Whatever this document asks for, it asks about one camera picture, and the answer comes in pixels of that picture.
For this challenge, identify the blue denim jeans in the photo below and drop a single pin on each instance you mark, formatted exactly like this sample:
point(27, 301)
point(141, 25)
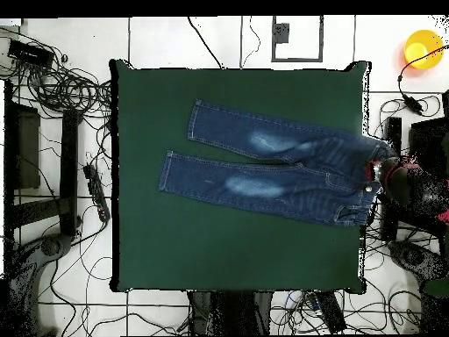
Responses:
point(280, 168)

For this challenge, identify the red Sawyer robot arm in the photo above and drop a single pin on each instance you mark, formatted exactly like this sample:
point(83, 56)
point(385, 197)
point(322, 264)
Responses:
point(414, 189)

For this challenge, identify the black power adapter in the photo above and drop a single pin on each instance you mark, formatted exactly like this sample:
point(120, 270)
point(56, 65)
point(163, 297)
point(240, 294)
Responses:
point(414, 102)

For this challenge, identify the grey wheeled base leg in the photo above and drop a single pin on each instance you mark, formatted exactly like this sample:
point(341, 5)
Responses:
point(52, 245)
point(414, 256)

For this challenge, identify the long black box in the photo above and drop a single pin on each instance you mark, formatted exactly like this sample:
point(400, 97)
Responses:
point(331, 312)

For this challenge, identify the small grey floor box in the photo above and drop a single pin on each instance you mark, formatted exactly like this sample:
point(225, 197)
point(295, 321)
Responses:
point(281, 33)

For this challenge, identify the dark green table cloth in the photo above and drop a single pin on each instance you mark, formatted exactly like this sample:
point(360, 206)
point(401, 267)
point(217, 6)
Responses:
point(175, 252)

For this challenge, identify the black power strip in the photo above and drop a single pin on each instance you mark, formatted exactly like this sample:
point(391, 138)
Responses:
point(95, 189)

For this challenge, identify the black electronics box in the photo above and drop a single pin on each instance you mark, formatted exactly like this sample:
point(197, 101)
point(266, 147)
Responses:
point(29, 52)

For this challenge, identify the black metal frame stand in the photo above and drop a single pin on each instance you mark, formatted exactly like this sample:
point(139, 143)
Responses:
point(428, 140)
point(69, 168)

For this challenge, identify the grey square floor frame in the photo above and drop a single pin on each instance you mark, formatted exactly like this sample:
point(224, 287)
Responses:
point(297, 60)

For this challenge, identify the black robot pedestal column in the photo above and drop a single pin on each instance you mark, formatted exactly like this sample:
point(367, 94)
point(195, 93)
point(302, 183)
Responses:
point(231, 312)

